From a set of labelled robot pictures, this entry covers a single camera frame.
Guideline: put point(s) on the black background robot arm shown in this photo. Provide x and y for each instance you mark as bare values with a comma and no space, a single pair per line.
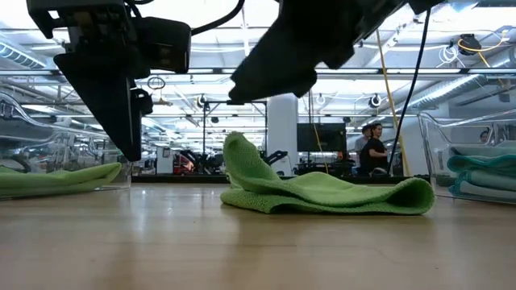
276,156

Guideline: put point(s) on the clear plastic basket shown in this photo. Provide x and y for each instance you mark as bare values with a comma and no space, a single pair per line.
127,169
433,161

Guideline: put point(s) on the black monitor screen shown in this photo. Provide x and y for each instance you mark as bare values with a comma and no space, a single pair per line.
322,137

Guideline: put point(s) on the white cabinet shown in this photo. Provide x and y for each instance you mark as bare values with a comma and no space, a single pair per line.
164,160

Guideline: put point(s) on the person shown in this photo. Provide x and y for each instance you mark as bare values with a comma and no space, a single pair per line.
483,136
373,153
360,143

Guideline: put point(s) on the black metal gantry frame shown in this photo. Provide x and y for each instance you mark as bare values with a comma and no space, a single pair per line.
203,121

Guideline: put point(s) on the silver ventilation duct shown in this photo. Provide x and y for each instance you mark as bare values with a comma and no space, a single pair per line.
20,56
451,86

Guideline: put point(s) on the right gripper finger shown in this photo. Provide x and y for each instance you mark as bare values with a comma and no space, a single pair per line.
274,72

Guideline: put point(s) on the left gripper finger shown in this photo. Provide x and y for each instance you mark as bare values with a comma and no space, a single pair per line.
109,100
142,101

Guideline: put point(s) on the white pillar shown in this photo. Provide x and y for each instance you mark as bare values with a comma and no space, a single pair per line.
282,133

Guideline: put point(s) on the red machine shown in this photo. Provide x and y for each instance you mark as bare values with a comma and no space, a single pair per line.
183,163

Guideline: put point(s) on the thin black vertical pole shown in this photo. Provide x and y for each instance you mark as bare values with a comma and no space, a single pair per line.
309,113

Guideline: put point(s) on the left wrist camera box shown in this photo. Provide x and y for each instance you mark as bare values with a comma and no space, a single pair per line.
163,44

